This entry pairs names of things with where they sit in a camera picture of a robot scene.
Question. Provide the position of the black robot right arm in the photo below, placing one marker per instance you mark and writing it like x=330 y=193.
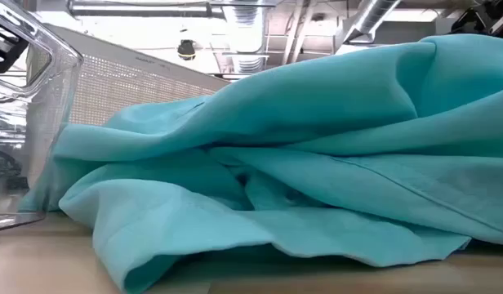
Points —
x=480 y=16

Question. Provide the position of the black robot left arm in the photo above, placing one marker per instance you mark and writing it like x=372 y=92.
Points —
x=4 y=47

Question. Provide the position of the black hanging ceiling device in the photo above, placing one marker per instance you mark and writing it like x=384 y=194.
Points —
x=186 y=50

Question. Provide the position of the white perforated plastic basket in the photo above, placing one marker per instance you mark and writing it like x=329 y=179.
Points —
x=125 y=81

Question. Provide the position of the turquoise cloth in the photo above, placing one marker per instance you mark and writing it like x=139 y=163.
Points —
x=276 y=143

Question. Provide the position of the silver ventilation duct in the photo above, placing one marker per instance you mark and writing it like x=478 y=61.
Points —
x=245 y=24
x=372 y=16

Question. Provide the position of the grey ceiling pipe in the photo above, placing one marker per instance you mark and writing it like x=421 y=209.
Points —
x=141 y=9

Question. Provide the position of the tall clear plastic bin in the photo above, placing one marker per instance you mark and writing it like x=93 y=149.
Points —
x=51 y=102

